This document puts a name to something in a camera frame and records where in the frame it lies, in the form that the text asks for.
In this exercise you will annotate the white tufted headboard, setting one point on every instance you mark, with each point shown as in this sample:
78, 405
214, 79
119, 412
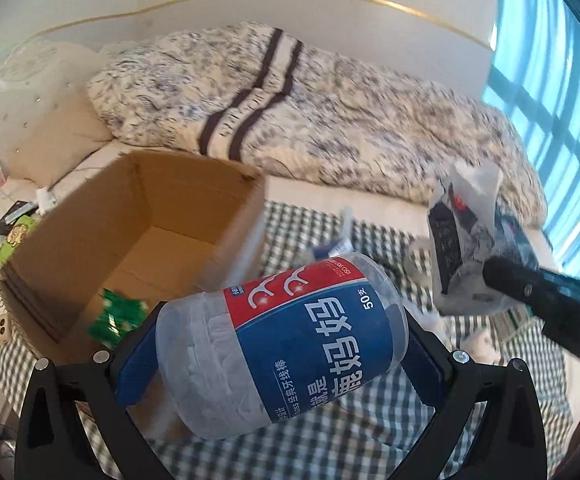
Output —
35, 78

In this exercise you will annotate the blue curtain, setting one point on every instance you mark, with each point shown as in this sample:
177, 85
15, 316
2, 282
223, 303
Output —
535, 80

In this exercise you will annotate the green wrapper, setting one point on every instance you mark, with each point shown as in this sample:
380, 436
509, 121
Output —
120, 316

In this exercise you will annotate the floss pick jar blue label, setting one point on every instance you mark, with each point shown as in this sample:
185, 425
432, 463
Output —
262, 352

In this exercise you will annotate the green snack packet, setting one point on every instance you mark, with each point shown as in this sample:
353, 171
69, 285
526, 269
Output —
20, 230

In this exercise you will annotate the floral tissue pack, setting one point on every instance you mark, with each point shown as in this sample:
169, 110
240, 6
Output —
466, 228

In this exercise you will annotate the white foam tube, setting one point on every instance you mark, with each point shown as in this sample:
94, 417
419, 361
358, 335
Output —
346, 223

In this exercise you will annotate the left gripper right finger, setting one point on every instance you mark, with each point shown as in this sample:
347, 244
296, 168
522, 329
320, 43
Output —
510, 441

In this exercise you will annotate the floral quilt with stripes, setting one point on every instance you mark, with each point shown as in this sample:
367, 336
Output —
254, 94

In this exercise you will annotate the white stick tool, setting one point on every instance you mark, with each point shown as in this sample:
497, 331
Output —
45, 200

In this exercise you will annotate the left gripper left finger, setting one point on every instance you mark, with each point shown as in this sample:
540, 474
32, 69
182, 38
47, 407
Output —
51, 442

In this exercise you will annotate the cardboard box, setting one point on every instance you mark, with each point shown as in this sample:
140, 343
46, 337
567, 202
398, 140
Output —
176, 231

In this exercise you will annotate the beige pillow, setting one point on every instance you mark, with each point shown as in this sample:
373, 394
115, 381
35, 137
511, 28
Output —
63, 138

